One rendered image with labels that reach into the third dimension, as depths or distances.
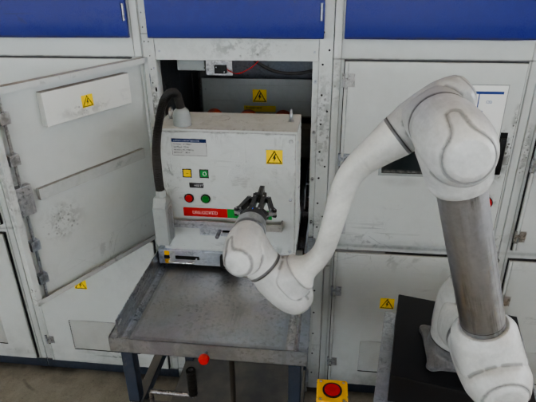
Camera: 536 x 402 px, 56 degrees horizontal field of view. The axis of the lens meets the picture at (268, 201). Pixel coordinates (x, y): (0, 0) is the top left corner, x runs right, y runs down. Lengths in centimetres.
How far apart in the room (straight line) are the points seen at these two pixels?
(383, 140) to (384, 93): 73
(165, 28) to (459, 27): 100
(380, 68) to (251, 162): 56
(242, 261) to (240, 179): 56
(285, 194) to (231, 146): 25
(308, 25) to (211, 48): 36
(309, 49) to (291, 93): 70
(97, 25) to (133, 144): 44
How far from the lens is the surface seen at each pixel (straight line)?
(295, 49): 185
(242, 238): 124
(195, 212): 182
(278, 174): 170
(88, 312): 260
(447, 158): 94
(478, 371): 130
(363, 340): 240
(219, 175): 173
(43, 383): 289
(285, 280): 128
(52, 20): 207
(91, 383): 280
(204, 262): 190
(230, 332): 163
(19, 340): 291
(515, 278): 230
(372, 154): 116
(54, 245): 189
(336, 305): 227
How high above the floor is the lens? 190
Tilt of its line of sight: 26 degrees down
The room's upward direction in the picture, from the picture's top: 1 degrees counter-clockwise
